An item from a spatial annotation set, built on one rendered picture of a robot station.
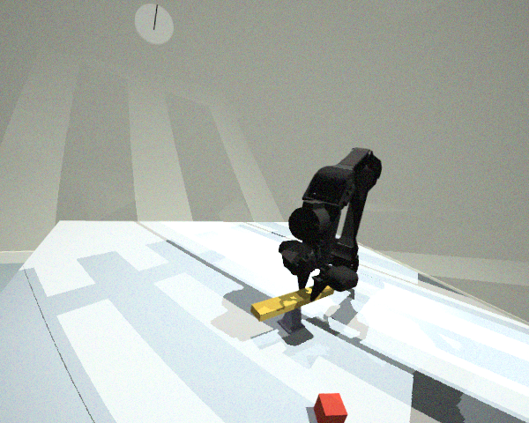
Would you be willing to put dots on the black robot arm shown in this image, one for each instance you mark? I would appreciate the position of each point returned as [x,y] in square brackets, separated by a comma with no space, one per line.
[349,181]

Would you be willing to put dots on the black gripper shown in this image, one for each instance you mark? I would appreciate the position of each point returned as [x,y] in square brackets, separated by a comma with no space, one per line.
[338,278]

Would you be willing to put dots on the yellow bar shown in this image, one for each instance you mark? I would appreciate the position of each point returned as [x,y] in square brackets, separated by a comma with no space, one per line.
[286,302]

